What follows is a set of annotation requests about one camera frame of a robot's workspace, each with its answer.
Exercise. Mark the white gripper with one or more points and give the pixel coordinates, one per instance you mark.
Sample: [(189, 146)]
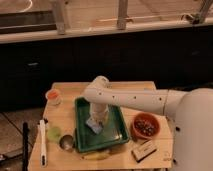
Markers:
[(98, 112)]

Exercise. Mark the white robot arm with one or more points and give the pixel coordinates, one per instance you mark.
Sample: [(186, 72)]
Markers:
[(161, 102)]

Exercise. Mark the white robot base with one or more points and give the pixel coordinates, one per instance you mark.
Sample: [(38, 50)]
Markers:
[(193, 136)]

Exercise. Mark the green plastic tray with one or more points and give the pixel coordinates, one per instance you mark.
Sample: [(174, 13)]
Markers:
[(114, 132)]

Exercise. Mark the yellow banana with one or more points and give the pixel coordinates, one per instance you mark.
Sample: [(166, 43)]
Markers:
[(99, 155)]

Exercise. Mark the small metal cup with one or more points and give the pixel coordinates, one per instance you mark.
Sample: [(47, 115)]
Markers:
[(66, 143)]

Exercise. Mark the orange lidded plastic jar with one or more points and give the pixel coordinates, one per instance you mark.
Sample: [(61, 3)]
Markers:
[(53, 96)]

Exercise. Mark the orange bowl with beads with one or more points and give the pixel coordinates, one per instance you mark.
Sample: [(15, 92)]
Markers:
[(145, 126)]

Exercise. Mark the light green cup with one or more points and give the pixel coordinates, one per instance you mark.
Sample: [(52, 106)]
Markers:
[(54, 134)]

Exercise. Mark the black pole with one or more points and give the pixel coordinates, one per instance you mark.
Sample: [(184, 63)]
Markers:
[(25, 147)]

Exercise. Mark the white long-handled brush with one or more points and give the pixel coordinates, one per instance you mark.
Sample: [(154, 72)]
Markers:
[(43, 143)]

